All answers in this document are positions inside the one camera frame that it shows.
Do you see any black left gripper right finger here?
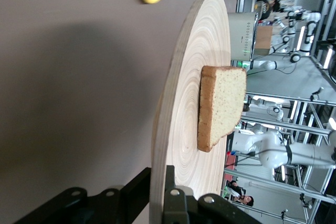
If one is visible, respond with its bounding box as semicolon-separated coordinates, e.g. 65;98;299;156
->
162;165;263;224

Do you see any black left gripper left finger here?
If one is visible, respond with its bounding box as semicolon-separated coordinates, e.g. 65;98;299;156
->
15;167;152;224

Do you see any slice of bread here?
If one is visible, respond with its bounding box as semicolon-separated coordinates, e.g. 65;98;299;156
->
197;65;247;153

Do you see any round wooden plate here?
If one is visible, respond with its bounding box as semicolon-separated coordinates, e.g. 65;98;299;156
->
149;0;232;224

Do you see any cream and steel toaster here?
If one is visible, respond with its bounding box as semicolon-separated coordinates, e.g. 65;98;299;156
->
227;12;259;62

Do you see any seated person with black hair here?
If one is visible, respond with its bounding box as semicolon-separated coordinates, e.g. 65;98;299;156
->
227;180;255;207

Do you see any table cover sheet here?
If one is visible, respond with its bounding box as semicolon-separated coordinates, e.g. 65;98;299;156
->
0;0;238;224

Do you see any cardboard box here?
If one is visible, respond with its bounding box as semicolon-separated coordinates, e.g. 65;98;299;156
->
254;26;272;56

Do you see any person in black printed shirt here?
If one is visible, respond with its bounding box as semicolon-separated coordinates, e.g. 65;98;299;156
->
256;0;298;22

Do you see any aluminium frame structure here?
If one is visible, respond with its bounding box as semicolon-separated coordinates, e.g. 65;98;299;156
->
236;0;336;224

